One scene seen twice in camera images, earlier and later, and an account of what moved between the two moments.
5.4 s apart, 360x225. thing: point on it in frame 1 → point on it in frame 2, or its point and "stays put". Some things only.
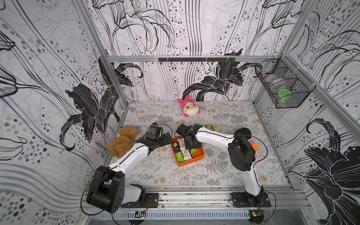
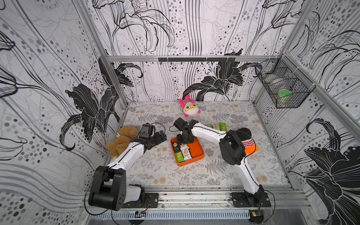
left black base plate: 152,201 stays put
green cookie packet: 194,151 → 223,127
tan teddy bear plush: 123,141 stays put
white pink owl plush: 190,108 stays put
